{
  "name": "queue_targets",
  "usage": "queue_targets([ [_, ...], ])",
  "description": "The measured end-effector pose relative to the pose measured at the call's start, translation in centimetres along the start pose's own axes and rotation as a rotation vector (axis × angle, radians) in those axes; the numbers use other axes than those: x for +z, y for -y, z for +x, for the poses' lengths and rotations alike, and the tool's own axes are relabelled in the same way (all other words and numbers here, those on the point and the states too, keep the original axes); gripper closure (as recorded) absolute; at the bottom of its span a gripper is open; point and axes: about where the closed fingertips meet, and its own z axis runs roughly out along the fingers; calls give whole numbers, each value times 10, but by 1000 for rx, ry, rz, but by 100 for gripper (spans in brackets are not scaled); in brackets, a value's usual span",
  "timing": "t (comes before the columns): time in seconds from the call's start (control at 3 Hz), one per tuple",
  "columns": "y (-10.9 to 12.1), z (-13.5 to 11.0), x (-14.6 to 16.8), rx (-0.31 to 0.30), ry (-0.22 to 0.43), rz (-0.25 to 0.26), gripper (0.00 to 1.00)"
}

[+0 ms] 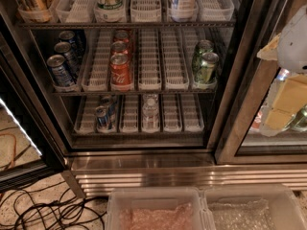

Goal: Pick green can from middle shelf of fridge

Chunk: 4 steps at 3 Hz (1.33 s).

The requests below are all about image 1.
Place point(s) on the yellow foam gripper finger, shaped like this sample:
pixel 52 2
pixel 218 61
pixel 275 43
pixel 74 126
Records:
pixel 290 97
pixel 269 52

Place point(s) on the green soda can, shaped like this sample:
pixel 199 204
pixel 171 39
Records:
pixel 203 46
pixel 206 72

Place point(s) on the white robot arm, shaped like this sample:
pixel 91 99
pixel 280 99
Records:
pixel 289 50

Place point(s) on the closed glass fridge door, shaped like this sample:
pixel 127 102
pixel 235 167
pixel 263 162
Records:
pixel 267 89

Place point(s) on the red can behind glass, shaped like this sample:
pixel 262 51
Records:
pixel 257 121

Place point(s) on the stainless steel fridge cabinet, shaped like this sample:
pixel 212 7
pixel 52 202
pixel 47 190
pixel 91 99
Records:
pixel 162 41

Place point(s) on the rear red cola can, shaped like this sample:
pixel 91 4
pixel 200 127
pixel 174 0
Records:
pixel 122 35

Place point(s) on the red cola can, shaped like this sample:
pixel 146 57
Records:
pixel 120 69
pixel 122 35
pixel 120 47

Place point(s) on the front red cola can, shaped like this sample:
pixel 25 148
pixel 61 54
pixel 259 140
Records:
pixel 120 69

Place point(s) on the middle red cola can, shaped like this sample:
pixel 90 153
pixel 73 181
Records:
pixel 120 47

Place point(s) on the blue can lower shelf rear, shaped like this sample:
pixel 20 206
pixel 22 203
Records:
pixel 108 101

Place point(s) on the blue can shelf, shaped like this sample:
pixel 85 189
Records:
pixel 108 101
pixel 102 118

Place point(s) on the blue can lower shelf front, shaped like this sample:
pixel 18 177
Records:
pixel 102 118

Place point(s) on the rear blue soda can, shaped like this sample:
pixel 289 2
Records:
pixel 75 39

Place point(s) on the blue soda can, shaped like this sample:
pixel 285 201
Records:
pixel 75 39
pixel 60 71
pixel 65 49

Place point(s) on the middle blue soda can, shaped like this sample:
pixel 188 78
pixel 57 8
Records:
pixel 65 49

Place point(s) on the front blue soda can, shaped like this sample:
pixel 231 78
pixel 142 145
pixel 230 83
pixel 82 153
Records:
pixel 60 71

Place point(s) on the open fridge door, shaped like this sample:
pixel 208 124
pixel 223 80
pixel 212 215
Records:
pixel 24 114

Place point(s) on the clear bubble wrap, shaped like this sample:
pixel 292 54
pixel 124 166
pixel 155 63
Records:
pixel 251 215

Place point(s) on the right clear plastic bin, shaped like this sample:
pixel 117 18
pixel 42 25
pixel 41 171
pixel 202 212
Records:
pixel 284 207

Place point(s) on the clear plastic bin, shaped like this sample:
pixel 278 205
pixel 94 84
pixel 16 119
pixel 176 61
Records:
pixel 284 207
pixel 158 198

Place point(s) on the clear water bottle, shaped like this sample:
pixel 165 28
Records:
pixel 150 111

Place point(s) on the pink bubble wrap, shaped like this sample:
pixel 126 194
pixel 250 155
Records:
pixel 179 218

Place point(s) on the left clear plastic bin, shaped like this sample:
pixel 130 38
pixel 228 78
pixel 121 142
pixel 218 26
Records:
pixel 158 198

